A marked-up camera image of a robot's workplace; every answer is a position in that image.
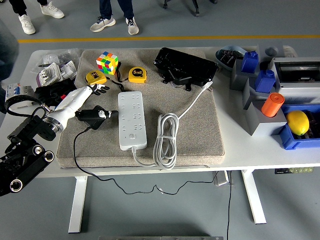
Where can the black office chair base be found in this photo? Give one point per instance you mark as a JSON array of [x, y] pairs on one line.
[[196, 11]]

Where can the blue-grey bowl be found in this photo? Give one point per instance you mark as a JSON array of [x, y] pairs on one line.
[[218, 57]]

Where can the white power strip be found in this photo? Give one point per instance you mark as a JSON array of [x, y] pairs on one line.
[[131, 120]]

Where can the blue bottle-shaped block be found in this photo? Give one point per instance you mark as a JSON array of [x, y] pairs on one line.
[[250, 62], [265, 81]]

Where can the grey-brown mat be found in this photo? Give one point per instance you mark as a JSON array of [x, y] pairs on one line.
[[195, 130]]

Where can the black table control panel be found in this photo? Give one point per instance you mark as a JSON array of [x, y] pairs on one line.
[[293, 170]]

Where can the black plug adapter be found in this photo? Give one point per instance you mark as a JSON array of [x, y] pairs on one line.
[[93, 123]]

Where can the white circuit breaker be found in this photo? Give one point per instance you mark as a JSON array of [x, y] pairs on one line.
[[15, 90]]

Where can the black glossy pouch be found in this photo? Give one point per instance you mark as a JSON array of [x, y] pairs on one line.
[[185, 65]]

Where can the yellow lemon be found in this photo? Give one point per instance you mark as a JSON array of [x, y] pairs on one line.
[[297, 122]]

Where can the blue plastic bin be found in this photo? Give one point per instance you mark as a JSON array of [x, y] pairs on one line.
[[290, 142]]

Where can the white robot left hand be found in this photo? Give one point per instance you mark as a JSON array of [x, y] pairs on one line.
[[71, 102]]

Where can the beige fabric item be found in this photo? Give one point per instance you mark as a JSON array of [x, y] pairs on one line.
[[290, 51]]

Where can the white table leg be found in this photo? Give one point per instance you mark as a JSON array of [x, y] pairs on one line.
[[253, 200], [77, 205]]

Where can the yellow tape measure marked five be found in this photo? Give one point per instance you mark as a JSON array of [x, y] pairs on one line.
[[137, 75]]

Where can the black cloth with red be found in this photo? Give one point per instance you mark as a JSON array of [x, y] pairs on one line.
[[50, 92]]

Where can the grey block holder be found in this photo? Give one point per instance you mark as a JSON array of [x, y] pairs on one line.
[[265, 128], [237, 80], [247, 100]]

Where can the black ribbed item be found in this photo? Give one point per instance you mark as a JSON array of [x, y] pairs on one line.
[[315, 125]]

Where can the yellow tape measure pictured label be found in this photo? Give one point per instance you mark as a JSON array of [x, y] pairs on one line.
[[96, 77]]

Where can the clear plastic bag of parts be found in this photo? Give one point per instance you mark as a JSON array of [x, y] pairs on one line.
[[50, 58]]

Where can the white wall socket panel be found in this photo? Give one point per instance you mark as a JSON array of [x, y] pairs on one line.
[[50, 72], [67, 70]]

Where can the grey electrical distribution box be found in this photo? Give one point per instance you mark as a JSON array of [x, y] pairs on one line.
[[295, 90]]

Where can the orange cylinder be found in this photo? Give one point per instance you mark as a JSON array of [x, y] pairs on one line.
[[271, 105]]

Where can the silver metal box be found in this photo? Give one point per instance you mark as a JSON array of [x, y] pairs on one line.
[[221, 179]]

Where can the dark small parts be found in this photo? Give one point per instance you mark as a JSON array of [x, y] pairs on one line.
[[227, 58]]

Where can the large colourful puzzle cube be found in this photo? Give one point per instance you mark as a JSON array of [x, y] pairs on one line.
[[107, 62]]

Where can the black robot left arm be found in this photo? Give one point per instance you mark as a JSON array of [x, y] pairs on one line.
[[27, 162]]

